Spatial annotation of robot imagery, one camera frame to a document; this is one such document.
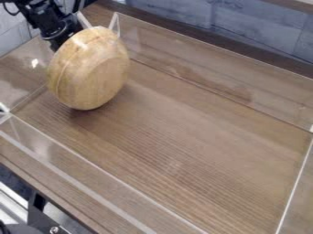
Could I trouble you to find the black table frame bracket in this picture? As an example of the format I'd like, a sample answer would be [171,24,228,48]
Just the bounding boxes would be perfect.
[26,192,72,234]

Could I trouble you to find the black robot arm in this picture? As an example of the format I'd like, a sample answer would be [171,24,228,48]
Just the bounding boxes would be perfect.
[0,0,83,52]

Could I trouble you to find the clear acrylic corner bracket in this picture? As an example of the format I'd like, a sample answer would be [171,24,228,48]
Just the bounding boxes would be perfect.
[76,12,120,37]

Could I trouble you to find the wooden bowl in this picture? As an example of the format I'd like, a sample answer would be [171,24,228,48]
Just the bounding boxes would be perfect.
[46,27,129,111]

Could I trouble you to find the clear acrylic tray walls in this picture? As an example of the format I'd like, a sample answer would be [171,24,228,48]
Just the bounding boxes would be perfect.
[0,8,313,234]

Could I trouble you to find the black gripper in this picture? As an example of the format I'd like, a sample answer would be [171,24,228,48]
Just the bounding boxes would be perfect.
[41,14,83,52]

